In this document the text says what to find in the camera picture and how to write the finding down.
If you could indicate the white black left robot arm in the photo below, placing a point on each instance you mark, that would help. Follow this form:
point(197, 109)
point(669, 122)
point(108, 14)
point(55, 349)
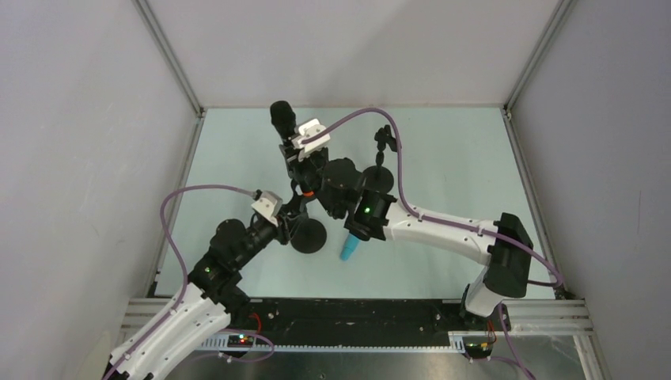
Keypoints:
point(204, 305)

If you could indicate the black microphone stand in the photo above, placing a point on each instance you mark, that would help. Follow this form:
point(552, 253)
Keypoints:
point(378, 177)
point(312, 235)

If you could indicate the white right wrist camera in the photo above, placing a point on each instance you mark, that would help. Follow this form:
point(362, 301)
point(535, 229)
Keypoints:
point(311, 137)

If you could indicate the left controller board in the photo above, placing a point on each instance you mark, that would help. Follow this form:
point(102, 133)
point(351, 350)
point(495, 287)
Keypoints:
point(240, 341)

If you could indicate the right controller board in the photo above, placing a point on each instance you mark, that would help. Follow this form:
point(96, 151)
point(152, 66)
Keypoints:
point(478, 350)

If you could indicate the blue microphone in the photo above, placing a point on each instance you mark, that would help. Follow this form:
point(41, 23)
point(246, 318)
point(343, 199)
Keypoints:
point(349, 247)

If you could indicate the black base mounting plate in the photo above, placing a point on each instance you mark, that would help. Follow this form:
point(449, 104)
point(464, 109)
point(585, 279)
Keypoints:
point(349, 321)

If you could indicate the aluminium frame rail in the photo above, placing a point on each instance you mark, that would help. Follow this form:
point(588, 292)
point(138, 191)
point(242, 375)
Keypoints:
point(527, 316)

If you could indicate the black microphone orange tip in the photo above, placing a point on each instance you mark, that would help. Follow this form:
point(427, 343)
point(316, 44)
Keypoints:
point(283, 119)

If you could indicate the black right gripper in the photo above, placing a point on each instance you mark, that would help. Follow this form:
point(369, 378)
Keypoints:
point(293, 154)

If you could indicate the white slotted cable duct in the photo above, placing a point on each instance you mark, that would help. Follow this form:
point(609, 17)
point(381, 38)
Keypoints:
point(223, 343)

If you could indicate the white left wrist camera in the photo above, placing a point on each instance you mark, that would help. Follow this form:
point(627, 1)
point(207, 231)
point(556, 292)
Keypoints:
point(267, 206)

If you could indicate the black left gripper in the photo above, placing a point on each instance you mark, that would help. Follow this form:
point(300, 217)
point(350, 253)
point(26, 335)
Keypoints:
point(289, 222)

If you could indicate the controller board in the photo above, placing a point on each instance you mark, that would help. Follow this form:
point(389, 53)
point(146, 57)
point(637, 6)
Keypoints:
point(478, 350)
point(240, 341)

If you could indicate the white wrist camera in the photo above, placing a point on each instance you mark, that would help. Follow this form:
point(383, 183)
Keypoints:
point(311, 137)
point(267, 206)

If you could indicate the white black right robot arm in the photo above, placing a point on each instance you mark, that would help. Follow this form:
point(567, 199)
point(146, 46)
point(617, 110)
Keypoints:
point(499, 245)

